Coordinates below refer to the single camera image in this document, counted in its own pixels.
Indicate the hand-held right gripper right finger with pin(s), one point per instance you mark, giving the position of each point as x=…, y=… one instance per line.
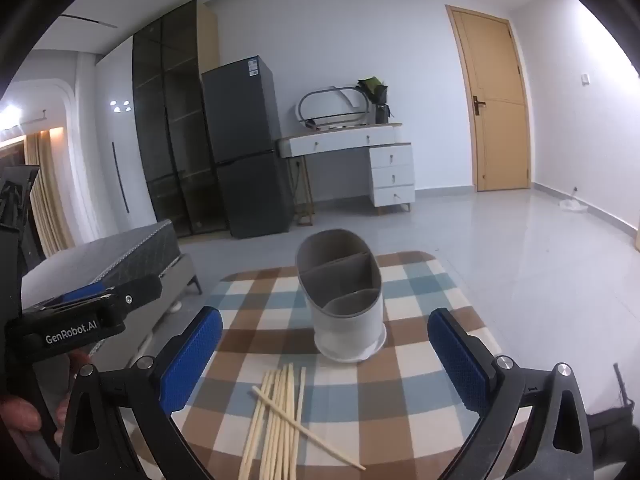
x=457, y=360

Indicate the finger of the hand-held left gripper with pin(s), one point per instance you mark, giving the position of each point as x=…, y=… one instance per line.
x=140, y=290

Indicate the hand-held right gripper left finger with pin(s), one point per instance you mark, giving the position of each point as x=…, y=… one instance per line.
x=192, y=360

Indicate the pile of bamboo chopsticks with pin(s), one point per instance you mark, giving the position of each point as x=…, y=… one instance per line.
x=280, y=425

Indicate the white grey utensil holder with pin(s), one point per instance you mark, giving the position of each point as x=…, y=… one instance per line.
x=345, y=325

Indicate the person's left hand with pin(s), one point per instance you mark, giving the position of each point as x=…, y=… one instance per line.
x=20, y=414

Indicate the grey quilted sofa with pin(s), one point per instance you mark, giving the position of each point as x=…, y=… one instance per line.
x=115, y=255
x=172, y=280

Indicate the white slipper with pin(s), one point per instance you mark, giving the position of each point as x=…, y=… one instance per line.
x=175, y=307

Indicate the plaid tablecloth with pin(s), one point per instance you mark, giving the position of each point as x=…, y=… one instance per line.
x=260, y=320

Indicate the beige curtain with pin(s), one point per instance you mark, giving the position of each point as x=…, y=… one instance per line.
x=52, y=210

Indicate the dark cloth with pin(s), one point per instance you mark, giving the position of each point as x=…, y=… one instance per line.
x=615, y=430

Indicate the gold metal stool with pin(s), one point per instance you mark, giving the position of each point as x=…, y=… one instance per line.
x=303, y=220

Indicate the white wardrobe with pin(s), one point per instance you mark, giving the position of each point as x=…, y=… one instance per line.
x=125, y=110

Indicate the dark glass cabinet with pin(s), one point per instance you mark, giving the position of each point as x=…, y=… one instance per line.
x=165, y=110

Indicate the dark grey refrigerator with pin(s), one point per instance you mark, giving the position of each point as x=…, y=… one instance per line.
x=245, y=135

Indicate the white desk with drawers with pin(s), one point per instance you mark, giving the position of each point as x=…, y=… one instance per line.
x=390, y=165

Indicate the wooden door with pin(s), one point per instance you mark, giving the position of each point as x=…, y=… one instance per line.
x=492, y=135

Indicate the oval mirror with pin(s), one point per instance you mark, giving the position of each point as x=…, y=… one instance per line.
x=330, y=107

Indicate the black bag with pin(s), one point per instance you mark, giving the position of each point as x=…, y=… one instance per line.
x=377, y=95

